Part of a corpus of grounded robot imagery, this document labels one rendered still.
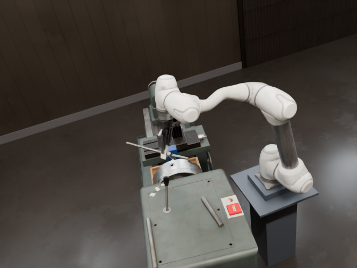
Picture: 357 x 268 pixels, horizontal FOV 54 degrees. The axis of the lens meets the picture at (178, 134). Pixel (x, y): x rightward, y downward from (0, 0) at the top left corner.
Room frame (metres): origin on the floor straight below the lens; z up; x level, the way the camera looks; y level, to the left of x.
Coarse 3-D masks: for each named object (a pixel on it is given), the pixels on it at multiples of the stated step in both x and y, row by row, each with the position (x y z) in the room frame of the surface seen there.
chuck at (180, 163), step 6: (168, 162) 1.61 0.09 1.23; (174, 162) 1.59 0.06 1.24; (180, 162) 1.59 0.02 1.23; (186, 162) 1.59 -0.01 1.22; (162, 168) 1.59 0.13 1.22; (168, 168) 1.56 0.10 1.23; (174, 168) 1.54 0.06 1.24; (180, 168) 1.53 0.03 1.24; (186, 168) 1.53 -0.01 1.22; (192, 168) 1.55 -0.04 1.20; (198, 168) 1.58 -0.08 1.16; (156, 174) 1.58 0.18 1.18; (162, 174) 1.53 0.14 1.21; (156, 180) 1.54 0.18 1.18
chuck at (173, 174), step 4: (168, 172) 1.52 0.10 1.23; (172, 172) 1.51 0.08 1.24; (176, 172) 1.50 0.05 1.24; (180, 172) 1.50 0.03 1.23; (184, 172) 1.50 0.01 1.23; (188, 172) 1.50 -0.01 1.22; (192, 172) 1.50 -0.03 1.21; (196, 172) 1.52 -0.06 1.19; (164, 176) 1.51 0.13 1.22; (168, 176) 1.49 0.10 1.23; (172, 176) 1.49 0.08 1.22; (176, 176) 1.49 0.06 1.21; (180, 176) 1.50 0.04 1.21; (184, 176) 1.50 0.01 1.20; (160, 180) 1.50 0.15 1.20
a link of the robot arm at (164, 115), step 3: (156, 108) 1.44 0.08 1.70; (156, 111) 1.45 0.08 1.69; (159, 111) 1.42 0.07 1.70; (162, 111) 1.41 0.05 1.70; (165, 111) 1.41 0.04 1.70; (156, 114) 1.45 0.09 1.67; (159, 114) 1.42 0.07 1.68; (162, 114) 1.41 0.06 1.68; (165, 114) 1.41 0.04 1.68; (168, 114) 1.41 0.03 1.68; (159, 117) 1.42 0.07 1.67; (162, 117) 1.41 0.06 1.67; (165, 117) 1.40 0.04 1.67; (168, 117) 1.41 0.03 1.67; (171, 117) 1.41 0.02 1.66; (165, 120) 1.41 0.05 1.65
